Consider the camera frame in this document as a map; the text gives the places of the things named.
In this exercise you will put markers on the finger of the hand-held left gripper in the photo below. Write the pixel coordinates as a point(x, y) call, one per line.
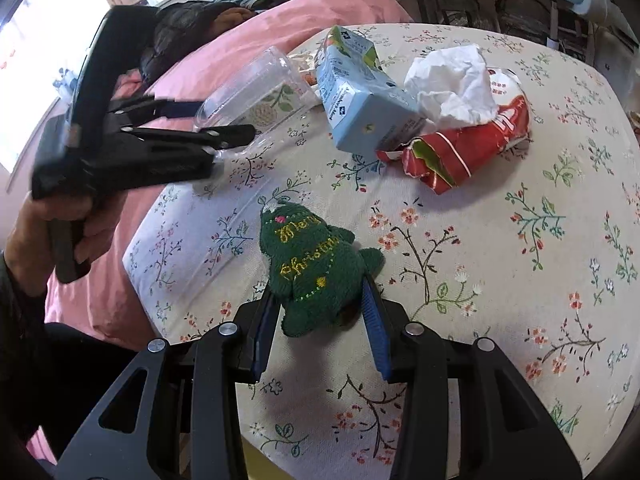
point(185, 108)
point(235, 133)

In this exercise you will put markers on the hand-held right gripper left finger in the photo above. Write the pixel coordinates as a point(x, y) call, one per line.
point(265, 330)

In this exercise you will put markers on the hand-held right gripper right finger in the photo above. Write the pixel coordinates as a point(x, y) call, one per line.
point(377, 330)

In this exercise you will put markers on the clear plastic cup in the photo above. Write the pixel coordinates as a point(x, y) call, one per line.
point(250, 95)

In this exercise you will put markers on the green plush christmas toy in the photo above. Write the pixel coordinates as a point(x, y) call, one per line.
point(305, 270)

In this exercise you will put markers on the blue milk carton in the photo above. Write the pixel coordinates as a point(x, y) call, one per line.
point(360, 110)

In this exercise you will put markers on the person's left forearm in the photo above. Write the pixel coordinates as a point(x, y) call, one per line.
point(20, 295)

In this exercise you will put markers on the person's left hand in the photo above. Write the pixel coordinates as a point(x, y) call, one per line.
point(102, 220)

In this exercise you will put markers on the black padded jacket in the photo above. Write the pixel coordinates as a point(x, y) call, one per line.
point(185, 25)

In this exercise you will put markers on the floral tablecloth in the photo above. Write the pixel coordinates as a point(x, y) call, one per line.
point(500, 285)

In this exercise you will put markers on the pink bed sheet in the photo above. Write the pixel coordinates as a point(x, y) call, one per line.
point(325, 5)

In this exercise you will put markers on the person's dark clothing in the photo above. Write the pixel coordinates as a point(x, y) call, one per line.
point(95, 360)

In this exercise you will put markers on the red snack bag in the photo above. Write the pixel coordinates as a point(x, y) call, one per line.
point(450, 160)

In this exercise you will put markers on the large crumpled white tissue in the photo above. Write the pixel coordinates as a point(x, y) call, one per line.
point(450, 85)

